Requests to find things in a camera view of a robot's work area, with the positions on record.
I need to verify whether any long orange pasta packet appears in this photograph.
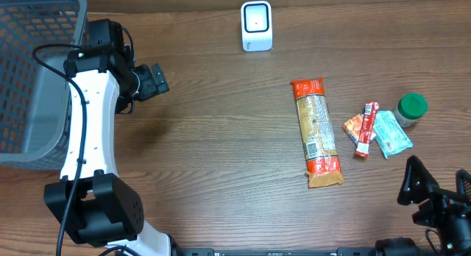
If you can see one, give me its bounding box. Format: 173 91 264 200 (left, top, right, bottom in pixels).
291 77 344 188

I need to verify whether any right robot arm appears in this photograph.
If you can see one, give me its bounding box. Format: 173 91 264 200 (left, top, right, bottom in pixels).
397 155 470 255

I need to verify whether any green lid spice jar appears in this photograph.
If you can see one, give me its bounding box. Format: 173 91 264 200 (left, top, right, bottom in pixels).
393 93 428 127

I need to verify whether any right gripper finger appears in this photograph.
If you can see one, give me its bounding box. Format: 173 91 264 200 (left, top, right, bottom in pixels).
456 169 471 200
397 155 439 206

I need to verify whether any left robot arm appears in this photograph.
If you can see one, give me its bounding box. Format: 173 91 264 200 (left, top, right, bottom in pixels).
41 40 181 256

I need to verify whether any red snack stick packet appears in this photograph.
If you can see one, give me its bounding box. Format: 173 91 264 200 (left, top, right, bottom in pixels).
355 101 379 157

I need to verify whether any teal wet wipes pack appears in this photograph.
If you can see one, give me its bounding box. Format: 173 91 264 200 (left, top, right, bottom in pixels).
374 110 413 159

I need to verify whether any grey plastic mesh basket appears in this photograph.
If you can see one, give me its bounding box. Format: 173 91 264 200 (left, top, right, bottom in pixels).
1 0 88 170

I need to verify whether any white barcode scanner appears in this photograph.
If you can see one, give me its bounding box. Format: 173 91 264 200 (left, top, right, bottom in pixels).
240 0 273 52

